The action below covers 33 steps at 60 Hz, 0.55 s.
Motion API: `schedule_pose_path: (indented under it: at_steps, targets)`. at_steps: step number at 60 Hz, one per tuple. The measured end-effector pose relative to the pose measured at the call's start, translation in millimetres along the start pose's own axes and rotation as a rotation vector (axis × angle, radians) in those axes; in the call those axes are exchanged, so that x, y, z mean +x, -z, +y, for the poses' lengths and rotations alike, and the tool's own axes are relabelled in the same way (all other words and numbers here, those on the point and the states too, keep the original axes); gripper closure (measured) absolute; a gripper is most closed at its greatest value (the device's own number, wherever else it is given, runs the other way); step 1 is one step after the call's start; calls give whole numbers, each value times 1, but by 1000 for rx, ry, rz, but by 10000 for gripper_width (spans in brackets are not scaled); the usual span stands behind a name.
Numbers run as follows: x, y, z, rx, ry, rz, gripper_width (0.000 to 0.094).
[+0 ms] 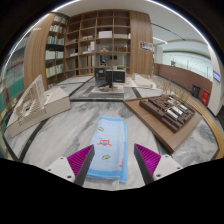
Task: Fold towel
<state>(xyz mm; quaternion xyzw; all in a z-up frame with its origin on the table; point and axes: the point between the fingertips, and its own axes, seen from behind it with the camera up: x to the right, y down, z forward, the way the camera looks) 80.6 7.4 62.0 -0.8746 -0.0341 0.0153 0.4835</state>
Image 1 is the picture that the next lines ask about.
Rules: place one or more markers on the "red bin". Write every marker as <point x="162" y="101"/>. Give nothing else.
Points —
<point x="205" y="97"/>

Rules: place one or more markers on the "light blue printed towel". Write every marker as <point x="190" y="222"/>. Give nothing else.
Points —
<point x="110" y="133"/>

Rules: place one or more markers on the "dark bin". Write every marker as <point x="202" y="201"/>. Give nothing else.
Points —
<point x="196" y="91"/>

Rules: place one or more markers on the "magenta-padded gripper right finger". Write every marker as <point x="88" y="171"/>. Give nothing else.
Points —
<point x="158" y="167"/>

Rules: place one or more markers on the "blue wall screen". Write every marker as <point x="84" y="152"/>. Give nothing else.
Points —
<point x="217" y="76"/>

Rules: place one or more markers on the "dark grey block model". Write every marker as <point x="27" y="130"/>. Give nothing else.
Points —
<point x="118" y="77"/>

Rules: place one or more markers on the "bookshelf with colourful books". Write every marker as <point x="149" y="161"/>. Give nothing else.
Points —
<point x="13" y="80"/>

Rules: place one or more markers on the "small white building model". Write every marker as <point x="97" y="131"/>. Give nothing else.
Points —
<point x="144" y="81"/>

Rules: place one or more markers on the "grey model base plate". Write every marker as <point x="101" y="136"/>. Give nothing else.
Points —
<point x="103" y="95"/>

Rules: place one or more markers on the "wooden shelf unit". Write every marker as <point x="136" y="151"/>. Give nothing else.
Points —
<point x="140" y="28"/>

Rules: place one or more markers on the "dark brown building model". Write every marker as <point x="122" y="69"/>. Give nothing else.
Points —
<point x="160" y="111"/>

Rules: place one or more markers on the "wall poster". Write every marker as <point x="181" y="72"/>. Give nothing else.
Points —
<point x="146" y="46"/>

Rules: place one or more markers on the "white architectural building model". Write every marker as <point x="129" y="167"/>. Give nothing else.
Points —
<point x="55" y="103"/>

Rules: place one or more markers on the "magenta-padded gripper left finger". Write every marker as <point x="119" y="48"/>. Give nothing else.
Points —
<point x="70" y="167"/>

